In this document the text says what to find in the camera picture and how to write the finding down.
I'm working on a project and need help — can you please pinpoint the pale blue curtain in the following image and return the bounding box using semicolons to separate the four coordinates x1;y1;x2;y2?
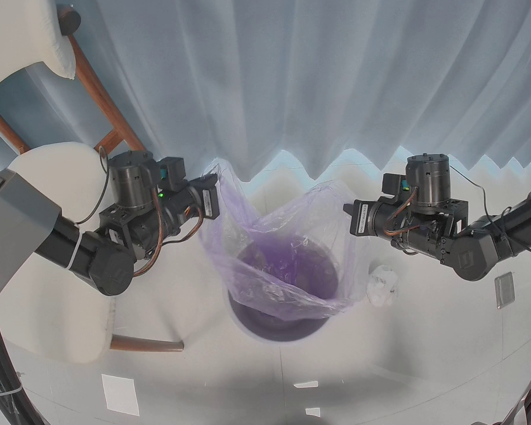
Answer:
0;0;531;185

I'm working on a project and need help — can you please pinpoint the white trash bin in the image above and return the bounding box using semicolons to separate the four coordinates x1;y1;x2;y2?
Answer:
226;235;342;343

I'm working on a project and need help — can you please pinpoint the purple plastic bag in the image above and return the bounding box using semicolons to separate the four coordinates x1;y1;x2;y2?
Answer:
198;160;366;323

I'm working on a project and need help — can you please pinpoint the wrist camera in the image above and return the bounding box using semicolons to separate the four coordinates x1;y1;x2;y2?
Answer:
156;156;187;194
381;173;410;199

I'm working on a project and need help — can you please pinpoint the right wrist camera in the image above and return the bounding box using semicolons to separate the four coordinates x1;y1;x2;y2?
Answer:
381;173;410;199

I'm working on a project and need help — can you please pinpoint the white cushioned wooden chair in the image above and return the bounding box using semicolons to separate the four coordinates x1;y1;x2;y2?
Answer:
0;0;185;365

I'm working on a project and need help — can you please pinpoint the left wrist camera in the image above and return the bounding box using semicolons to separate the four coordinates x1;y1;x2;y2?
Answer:
156;156;187;194

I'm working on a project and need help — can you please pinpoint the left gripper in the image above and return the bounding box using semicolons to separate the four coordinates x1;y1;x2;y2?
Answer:
158;174;222;239

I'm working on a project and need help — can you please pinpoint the black cable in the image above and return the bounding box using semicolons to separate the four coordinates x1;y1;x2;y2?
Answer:
448;163;531;258
76;146;109;226

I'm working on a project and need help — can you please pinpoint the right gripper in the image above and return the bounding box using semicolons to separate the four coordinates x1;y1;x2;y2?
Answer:
342;196;409;242

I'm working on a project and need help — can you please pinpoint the crumpled clear plastic wrapper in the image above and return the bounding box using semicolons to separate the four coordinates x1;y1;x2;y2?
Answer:
366;265;399;308

